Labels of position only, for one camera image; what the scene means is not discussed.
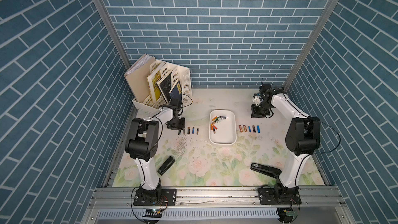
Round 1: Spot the white plastic storage box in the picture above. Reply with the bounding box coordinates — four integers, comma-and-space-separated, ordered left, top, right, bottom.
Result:
209, 110, 237, 146

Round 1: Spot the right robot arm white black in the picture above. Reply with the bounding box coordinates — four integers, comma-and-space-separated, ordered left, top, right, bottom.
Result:
251, 84, 321, 196

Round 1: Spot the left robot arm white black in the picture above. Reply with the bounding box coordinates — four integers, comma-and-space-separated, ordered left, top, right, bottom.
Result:
125, 99, 185, 195

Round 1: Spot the dark blue book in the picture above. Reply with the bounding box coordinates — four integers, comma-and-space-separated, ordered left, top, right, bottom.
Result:
169, 80, 182, 101

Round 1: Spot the black stapler left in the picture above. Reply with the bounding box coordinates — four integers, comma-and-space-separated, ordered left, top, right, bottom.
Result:
158, 156, 176, 175

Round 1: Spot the black stapler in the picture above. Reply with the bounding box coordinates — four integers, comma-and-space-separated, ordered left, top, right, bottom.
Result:
158, 156, 176, 175
250, 163, 282, 178

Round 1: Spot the black cover book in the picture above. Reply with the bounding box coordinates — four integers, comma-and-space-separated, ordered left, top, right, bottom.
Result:
157, 71, 172, 103

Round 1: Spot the white perforated file organizer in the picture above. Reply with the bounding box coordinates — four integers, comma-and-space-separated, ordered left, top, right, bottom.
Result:
124, 55, 192, 113

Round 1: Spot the yellow cover book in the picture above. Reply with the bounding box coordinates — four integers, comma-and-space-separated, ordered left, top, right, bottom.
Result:
147, 60, 165, 104

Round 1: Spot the black stapler right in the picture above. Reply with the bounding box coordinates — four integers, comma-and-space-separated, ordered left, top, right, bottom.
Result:
250, 163, 282, 178

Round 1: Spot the beige paper folder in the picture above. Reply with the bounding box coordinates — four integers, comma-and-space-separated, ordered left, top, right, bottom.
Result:
124, 54, 155, 103

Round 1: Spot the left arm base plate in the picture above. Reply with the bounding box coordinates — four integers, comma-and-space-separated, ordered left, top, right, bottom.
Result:
133, 188, 177, 206

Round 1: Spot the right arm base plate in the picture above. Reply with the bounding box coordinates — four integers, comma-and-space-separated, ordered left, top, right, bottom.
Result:
258, 187, 302, 205

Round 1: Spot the white vented cable duct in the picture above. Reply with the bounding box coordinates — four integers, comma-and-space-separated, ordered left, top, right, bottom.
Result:
97, 207, 279, 221

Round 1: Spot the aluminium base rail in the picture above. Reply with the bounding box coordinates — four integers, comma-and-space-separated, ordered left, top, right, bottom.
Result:
82, 186, 355, 224

